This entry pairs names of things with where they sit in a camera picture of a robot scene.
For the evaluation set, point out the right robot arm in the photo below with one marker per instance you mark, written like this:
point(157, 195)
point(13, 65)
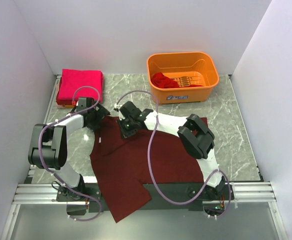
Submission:
point(196, 138)

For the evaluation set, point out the aluminium frame rail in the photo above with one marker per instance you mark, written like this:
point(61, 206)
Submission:
point(253, 215)

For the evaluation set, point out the red t-shirt in basket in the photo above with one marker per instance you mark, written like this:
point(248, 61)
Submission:
point(164, 82)

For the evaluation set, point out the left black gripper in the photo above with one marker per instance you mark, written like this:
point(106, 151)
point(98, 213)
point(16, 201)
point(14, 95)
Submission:
point(101, 113)

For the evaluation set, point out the orange plastic basket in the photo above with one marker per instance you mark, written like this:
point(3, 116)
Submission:
point(198, 65)

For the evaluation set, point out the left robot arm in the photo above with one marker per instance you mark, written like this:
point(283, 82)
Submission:
point(48, 147)

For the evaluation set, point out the dark maroon t-shirt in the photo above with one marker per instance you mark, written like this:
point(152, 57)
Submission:
point(118, 162)

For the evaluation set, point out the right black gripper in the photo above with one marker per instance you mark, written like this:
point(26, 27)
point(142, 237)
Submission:
point(124, 132)

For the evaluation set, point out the folded pink t-shirt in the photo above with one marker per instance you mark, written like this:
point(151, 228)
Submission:
point(92, 78)

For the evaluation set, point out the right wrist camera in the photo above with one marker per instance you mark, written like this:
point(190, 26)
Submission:
point(117, 107)

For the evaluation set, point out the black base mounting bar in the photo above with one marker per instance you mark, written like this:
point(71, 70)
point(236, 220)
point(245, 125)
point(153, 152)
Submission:
point(189, 196)

